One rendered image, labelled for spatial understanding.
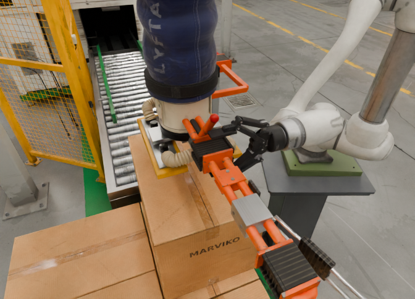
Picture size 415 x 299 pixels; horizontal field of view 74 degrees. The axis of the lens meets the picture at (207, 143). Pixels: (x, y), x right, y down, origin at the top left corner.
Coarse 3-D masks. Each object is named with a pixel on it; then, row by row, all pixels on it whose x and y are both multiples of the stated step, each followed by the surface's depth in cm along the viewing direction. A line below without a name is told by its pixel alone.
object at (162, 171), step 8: (136, 120) 108; (144, 120) 105; (152, 120) 105; (144, 128) 102; (144, 136) 98; (152, 144) 94; (160, 144) 90; (168, 144) 94; (176, 144) 95; (152, 152) 91; (160, 152) 91; (176, 152) 91; (152, 160) 88; (160, 160) 88; (160, 168) 85; (168, 168) 85; (176, 168) 85; (184, 168) 86; (160, 176) 83; (168, 176) 85
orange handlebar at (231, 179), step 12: (228, 72) 112; (240, 84) 105; (216, 96) 99; (192, 132) 80; (216, 168) 68; (228, 168) 67; (216, 180) 66; (228, 180) 64; (240, 180) 64; (228, 192) 62; (252, 192) 62; (252, 228) 55; (276, 228) 55; (252, 240) 53; (276, 240) 53; (312, 288) 46
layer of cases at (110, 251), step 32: (64, 224) 138; (96, 224) 138; (128, 224) 138; (32, 256) 125; (64, 256) 125; (96, 256) 125; (128, 256) 125; (32, 288) 114; (64, 288) 114; (96, 288) 114; (128, 288) 114; (160, 288) 114; (224, 288) 114; (256, 288) 114
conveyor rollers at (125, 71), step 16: (96, 64) 299; (112, 64) 297; (128, 64) 296; (144, 64) 300; (112, 80) 270; (128, 80) 267; (144, 80) 265; (112, 96) 242; (128, 96) 240; (144, 96) 243; (128, 112) 219; (112, 128) 202; (128, 128) 204; (112, 144) 188; (128, 144) 191; (128, 160) 176; (128, 176) 164
